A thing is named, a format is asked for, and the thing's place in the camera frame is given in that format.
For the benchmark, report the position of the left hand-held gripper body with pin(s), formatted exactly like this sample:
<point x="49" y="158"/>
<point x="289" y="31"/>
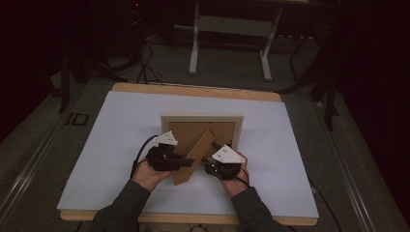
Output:
<point x="161" y="159"/>

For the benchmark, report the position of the person's right hand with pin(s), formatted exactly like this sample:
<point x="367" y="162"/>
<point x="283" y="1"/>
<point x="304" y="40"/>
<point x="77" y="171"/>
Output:
<point x="237" y="187"/>

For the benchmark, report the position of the white table mat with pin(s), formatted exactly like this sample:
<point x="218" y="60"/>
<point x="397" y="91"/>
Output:
<point x="106" y="161"/>

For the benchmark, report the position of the black floor socket plate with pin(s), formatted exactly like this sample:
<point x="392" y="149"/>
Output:
<point x="77" y="119"/>

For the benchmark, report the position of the black metal stand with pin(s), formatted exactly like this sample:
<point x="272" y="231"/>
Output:
<point x="329" y="106"/>
<point x="64" y="83"/>

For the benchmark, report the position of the white metal desk frame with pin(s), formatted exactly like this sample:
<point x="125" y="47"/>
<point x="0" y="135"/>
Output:
<point x="232" y="25"/>

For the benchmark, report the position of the grey metal floor rail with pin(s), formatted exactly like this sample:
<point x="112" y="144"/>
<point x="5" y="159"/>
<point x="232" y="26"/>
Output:
<point x="25" y="174"/>
<point x="351" y="180"/>

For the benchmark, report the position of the person's left hand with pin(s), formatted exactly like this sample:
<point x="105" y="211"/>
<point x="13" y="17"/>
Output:
<point x="148" y="179"/>

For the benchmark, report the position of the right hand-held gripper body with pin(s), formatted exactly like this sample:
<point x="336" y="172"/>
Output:
<point x="225" y="158"/>

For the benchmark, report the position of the wooden picture frame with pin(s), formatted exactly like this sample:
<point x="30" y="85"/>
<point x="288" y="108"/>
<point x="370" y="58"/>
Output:
<point x="190" y="135"/>

